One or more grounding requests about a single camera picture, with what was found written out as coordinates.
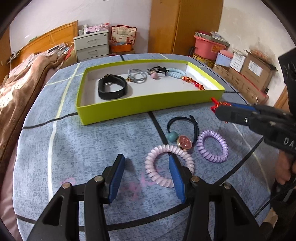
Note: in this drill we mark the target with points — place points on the light blue storage box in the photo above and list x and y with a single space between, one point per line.
224 58

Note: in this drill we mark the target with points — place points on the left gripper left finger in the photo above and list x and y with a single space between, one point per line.
112 178

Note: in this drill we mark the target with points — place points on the orange box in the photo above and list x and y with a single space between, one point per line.
121 48

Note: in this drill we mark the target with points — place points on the white drawer nightstand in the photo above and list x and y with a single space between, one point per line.
93 45

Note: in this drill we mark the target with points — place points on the black tie with charms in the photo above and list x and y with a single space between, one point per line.
183 131

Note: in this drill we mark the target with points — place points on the wooden door panel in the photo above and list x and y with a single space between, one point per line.
173 24

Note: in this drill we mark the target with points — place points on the wooden headboard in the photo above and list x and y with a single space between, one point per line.
63 34

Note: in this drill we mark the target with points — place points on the pink plastic bin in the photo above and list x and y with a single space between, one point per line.
207 49

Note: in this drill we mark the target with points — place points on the blue patterned bed cover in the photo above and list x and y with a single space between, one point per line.
55 147

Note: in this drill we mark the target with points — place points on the floral gift bag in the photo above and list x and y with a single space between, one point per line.
122 34

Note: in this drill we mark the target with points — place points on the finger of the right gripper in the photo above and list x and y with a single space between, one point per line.
224 113
241 108

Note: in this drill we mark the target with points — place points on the person's right hand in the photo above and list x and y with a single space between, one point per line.
284 168

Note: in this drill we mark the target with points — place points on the brown blanket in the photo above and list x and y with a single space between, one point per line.
18 94

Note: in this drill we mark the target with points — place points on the yellow printed tin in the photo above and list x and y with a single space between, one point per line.
208 62

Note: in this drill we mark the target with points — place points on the black tie with pink bead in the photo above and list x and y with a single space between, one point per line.
155 71

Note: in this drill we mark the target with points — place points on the small labelled cardboard box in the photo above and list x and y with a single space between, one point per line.
257 71

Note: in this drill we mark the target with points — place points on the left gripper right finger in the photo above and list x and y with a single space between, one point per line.
181 178

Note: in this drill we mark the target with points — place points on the yellow-green cardboard tray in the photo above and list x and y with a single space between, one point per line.
153 94

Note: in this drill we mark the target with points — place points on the large cardboard box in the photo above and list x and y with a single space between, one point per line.
242 84

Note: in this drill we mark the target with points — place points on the pink items on nightstand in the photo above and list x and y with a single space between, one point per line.
87 29

